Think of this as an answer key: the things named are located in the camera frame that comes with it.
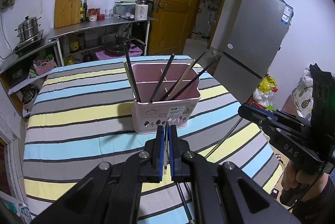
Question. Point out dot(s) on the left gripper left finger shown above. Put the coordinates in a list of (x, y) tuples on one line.
[(152, 158)]

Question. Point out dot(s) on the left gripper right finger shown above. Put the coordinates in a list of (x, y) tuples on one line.
[(180, 156)]

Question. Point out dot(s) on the steel kitchen shelf table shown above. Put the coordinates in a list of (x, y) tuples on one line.
[(106, 25)]

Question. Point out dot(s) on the person's right hand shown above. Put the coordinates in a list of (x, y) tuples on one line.
[(292, 177)]

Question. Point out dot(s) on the pineapple print cloth bag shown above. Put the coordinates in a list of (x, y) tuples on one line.
[(303, 100)]

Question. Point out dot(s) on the yellow snack bag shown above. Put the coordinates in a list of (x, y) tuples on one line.
[(267, 84)]

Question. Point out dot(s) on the pink utensil basket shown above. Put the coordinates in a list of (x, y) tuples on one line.
[(148, 116)]

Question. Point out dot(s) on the striped tablecloth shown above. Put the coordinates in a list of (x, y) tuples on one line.
[(82, 117)]

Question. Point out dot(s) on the pink lidded storage box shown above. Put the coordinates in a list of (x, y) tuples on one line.
[(100, 55)]

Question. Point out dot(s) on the black wok pan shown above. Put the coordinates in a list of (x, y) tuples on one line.
[(116, 49)]

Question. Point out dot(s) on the large dark oil bottle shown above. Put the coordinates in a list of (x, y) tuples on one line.
[(88, 57)]

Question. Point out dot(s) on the silver refrigerator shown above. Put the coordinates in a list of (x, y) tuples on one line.
[(255, 39)]

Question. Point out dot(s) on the pink small basket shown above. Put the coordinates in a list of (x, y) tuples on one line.
[(44, 67)]

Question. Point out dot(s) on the low steel side shelf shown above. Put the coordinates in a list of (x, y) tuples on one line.
[(15, 71)]

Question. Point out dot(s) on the red jar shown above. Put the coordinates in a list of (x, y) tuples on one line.
[(100, 17)]

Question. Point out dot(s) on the white electric kettle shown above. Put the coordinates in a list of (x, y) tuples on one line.
[(143, 9)]

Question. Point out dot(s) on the clear plastic food container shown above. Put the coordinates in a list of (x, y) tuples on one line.
[(124, 9)]

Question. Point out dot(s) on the dark soy sauce bottle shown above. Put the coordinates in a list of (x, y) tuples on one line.
[(85, 8)]

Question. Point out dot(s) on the black induction cooker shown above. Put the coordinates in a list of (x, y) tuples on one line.
[(24, 46)]

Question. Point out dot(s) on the wooden cutting board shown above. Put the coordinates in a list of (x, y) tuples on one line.
[(66, 13)]

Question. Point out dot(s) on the stainless steel steamer pot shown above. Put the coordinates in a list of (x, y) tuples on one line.
[(28, 28)]

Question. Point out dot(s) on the yellow wooden door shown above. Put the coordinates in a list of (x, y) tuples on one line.
[(170, 29)]

